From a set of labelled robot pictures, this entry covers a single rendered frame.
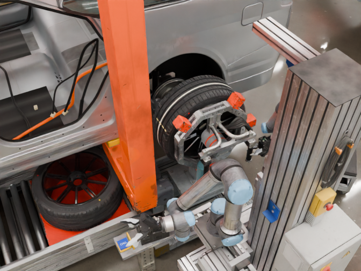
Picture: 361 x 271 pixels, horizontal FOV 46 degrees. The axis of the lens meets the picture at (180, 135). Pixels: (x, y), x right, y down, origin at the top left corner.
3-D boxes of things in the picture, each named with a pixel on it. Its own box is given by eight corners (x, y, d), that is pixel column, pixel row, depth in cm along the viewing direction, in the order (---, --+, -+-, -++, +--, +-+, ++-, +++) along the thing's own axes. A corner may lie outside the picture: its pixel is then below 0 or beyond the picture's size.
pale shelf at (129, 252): (170, 215, 300) (170, 213, 298) (180, 234, 290) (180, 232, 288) (113, 240, 287) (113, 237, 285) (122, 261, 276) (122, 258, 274)
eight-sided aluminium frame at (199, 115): (237, 145, 324) (245, 92, 284) (242, 151, 320) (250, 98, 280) (174, 171, 307) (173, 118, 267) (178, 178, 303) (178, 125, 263)
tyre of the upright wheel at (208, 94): (217, 135, 348) (239, 68, 305) (232, 155, 333) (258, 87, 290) (145, 152, 318) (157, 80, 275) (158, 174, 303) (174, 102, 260)
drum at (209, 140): (216, 136, 303) (217, 122, 293) (232, 156, 290) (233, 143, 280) (199, 143, 299) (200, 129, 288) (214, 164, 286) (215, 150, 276)
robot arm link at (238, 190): (233, 222, 239) (244, 162, 199) (243, 245, 229) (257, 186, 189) (213, 228, 236) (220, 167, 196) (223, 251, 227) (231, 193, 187)
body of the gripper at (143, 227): (141, 243, 202) (165, 237, 204) (139, 232, 197) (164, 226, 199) (138, 231, 208) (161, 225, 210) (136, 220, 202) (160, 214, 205)
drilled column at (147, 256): (150, 258, 323) (146, 230, 292) (156, 269, 317) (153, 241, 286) (138, 264, 320) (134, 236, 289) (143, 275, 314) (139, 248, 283)
